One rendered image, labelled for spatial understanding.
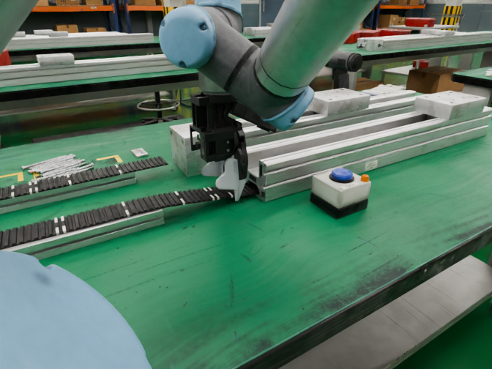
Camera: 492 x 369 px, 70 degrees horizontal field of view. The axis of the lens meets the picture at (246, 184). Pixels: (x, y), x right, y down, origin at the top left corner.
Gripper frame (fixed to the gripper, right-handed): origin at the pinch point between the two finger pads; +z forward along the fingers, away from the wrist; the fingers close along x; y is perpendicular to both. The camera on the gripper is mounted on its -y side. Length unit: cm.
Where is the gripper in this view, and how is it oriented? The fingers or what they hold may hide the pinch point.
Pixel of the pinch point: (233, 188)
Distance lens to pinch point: 72.3
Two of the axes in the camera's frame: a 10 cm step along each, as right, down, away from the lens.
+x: 5.1, 3.8, -7.7
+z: 0.0, 8.9, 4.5
